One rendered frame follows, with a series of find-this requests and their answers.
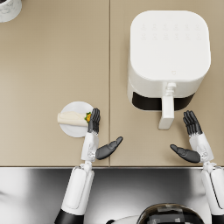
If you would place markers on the chicken roll wrap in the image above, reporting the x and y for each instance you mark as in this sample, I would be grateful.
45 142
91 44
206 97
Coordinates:
73 118

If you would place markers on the white air fryer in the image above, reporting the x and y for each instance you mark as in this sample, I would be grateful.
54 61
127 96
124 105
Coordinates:
170 57

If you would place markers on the white round plate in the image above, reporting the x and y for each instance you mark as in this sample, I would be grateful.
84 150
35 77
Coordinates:
74 128

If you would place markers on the dark round robot body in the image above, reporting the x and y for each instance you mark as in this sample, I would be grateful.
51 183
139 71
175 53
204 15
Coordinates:
169 215

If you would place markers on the white marbled round pot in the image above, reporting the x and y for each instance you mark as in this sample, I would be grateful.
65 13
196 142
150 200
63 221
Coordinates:
8 9

